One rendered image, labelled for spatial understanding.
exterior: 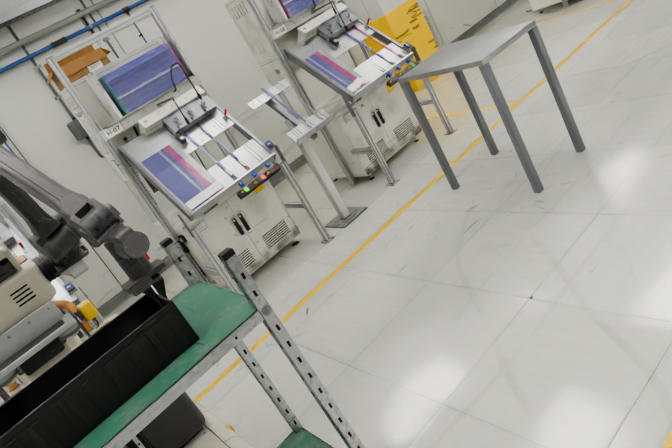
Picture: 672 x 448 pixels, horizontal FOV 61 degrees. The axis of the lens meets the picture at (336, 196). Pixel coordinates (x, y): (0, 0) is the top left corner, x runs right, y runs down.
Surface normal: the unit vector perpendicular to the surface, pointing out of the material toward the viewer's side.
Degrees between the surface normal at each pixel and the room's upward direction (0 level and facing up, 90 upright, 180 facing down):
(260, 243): 90
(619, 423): 0
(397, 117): 90
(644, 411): 0
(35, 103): 90
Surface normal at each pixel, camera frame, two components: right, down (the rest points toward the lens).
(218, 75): 0.56, 0.00
